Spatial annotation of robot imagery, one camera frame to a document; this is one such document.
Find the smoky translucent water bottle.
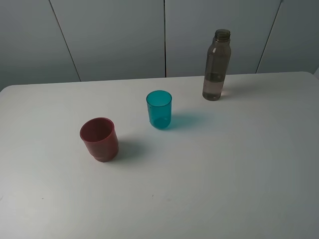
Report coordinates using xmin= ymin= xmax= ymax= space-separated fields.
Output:
xmin=202 ymin=29 xmax=231 ymax=101

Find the teal translucent plastic cup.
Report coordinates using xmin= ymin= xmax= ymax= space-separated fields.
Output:
xmin=146 ymin=90 xmax=172 ymax=129

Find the red plastic cup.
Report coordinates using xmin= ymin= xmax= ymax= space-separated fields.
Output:
xmin=80 ymin=118 xmax=119 ymax=162

